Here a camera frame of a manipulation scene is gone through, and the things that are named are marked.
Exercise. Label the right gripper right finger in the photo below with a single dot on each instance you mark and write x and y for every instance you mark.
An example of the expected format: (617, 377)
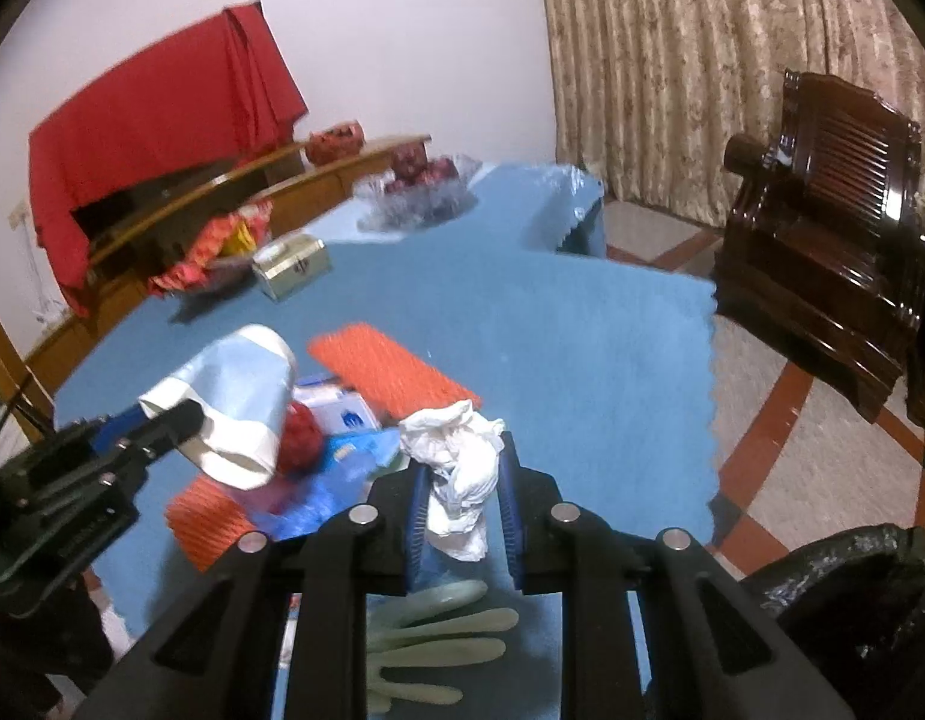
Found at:
(510, 509)

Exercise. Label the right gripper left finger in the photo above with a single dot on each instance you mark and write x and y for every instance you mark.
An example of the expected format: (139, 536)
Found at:
(414, 538)

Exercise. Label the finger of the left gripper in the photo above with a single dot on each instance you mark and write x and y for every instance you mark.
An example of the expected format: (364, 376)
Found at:
(151, 437)
(110, 428)

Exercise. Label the white tissue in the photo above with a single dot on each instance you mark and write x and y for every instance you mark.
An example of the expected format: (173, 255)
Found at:
(461, 448)

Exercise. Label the blue hand cream tube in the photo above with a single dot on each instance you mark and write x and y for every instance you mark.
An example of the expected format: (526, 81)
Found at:
(358, 457)

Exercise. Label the blue plastic bag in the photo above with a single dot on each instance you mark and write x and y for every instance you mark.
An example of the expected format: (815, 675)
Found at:
(297, 505)

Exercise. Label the orange foam net long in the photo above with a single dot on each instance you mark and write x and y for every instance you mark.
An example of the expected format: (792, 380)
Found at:
(384, 373)

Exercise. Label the blue white cotton pad box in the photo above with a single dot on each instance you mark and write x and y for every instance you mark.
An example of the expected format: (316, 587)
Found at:
(336, 408)

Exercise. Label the red knotted plastic bag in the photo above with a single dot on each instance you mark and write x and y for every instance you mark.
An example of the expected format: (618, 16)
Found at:
(302, 442)

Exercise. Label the pale green rubber glove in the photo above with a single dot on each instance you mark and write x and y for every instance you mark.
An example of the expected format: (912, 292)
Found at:
(432, 629)

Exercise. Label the black trash bag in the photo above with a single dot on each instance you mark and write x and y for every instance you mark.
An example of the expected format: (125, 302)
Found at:
(854, 603)

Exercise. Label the blue table cloth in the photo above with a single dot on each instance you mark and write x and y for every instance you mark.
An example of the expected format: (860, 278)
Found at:
(602, 372)

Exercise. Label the glass snack dish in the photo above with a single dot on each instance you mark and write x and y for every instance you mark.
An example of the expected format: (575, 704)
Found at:
(214, 277)

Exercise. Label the tissue box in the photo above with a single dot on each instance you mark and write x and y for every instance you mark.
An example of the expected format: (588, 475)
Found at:
(290, 262)

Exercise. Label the red snack packet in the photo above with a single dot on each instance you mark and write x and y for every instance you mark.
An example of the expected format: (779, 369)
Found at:
(242, 232)

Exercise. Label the glass fruit bowl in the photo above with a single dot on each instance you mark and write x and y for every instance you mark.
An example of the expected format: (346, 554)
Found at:
(442, 193)

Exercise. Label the dark red apples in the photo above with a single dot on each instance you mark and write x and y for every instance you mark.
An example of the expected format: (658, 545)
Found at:
(412, 168)

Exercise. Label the red cloth cover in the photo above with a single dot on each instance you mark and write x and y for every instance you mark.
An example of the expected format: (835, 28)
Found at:
(216, 90)

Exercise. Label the dark wooden armchair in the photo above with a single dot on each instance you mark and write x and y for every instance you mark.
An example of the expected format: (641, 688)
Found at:
(820, 247)

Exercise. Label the floral beige curtain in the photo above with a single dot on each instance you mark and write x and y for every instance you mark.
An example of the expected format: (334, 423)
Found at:
(648, 92)

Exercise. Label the wooden chair back rail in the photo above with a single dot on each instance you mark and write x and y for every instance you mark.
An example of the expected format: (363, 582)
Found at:
(21, 394)

